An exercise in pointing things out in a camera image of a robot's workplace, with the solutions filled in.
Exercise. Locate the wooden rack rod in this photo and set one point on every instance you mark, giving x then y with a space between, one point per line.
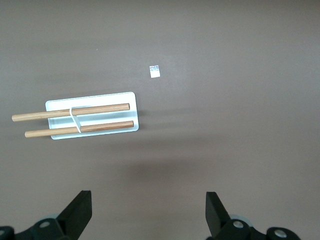
100 109
105 126

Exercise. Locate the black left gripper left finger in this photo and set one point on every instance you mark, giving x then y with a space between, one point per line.
72 215

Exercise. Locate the white metal rack base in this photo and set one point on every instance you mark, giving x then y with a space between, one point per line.
120 98

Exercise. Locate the small paper tag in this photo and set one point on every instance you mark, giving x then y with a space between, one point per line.
155 73

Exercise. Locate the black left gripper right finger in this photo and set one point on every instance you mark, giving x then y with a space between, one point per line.
217 217

